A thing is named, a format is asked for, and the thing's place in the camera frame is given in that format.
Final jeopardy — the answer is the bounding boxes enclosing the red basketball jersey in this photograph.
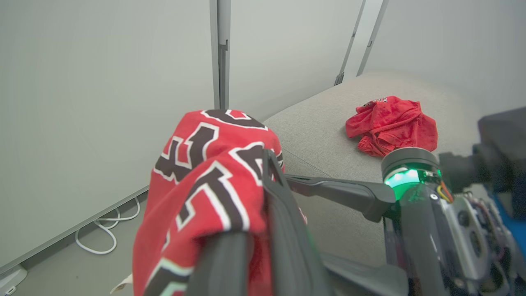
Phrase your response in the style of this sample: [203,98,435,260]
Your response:
[110,109,309,296]

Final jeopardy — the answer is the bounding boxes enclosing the coiled white cable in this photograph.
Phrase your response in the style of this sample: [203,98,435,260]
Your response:
[75,197,141,255]

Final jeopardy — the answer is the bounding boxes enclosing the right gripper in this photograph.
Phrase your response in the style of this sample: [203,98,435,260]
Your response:
[284,147,516,296]

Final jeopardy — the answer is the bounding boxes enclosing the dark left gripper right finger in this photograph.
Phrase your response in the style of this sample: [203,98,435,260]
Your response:
[262,149,336,296]

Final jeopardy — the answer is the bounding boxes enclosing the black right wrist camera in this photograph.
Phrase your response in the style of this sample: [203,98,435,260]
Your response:
[438,107,526,218]

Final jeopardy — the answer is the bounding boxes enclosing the red mesh shorts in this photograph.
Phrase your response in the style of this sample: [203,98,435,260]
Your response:
[345,96,439,157]

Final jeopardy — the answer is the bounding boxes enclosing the large white partition panel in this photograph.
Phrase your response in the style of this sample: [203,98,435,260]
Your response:
[0,0,224,275]

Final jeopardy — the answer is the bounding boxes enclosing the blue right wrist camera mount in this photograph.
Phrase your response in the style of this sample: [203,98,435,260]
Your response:
[491,192,526,249]

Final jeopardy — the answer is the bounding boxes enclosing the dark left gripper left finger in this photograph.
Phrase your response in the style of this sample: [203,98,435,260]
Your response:
[187,232,254,296]

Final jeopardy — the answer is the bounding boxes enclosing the white power strip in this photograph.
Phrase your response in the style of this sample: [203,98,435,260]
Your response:
[0,265,28,296]

